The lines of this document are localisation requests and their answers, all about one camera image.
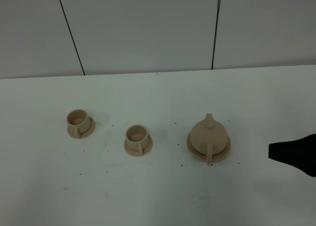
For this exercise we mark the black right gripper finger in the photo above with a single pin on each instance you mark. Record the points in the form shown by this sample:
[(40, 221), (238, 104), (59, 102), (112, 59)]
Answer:
[(300, 154)]

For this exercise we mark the tan teapot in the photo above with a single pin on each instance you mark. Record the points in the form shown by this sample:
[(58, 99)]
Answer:
[(209, 137)]

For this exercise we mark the large tan teapot saucer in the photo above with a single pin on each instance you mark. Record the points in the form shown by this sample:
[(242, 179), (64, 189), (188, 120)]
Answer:
[(215, 158)]

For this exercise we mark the middle tan saucer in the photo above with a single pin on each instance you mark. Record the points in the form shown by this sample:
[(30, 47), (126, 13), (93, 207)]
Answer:
[(140, 148)]

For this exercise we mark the middle tan teacup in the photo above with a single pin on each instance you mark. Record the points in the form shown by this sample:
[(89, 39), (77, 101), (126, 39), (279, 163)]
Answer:
[(136, 133)]

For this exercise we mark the tan teacup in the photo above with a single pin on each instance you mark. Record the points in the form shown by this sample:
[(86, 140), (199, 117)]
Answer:
[(136, 133), (78, 122)]

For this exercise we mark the left tan saucer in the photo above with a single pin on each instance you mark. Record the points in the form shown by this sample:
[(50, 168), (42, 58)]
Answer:
[(86, 133)]

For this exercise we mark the left tan teacup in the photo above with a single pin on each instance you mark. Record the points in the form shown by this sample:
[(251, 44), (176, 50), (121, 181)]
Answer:
[(78, 122)]

